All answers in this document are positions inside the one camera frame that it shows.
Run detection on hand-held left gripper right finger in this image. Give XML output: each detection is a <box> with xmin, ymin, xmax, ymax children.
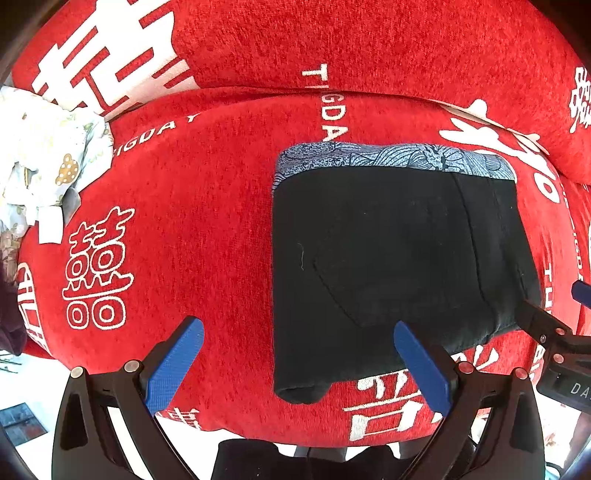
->
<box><xmin>393</xmin><ymin>322</ymin><xmax>548</xmax><ymax>480</ymax></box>

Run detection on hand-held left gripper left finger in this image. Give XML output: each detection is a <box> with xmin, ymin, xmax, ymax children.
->
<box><xmin>52</xmin><ymin>316</ymin><xmax>205</xmax><ymax>480</ymax></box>

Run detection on dark purple cloth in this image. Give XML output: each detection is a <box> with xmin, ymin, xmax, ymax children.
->
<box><xmin>0</xmin><ymin>231</ymin><xmax>29</xmax><ymax>357</ymax></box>

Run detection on red printed sofa cover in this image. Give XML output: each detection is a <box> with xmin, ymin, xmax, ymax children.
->
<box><xmin>9</xmin><ymin>0</ymin><xmax>591</xmax><ymax>449</ymax></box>

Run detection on black pants with patterned waistband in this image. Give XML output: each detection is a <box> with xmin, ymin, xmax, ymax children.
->
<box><xmin>270</xmin><ymin>142</ymin><xmax>543</xmax><ymax>406</ymax></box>

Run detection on white floral cloth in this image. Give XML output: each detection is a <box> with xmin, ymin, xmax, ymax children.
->
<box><xmin>0</xmin><ymin>87</ymin><xmax>115</xmax><ymax>244</ymax></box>

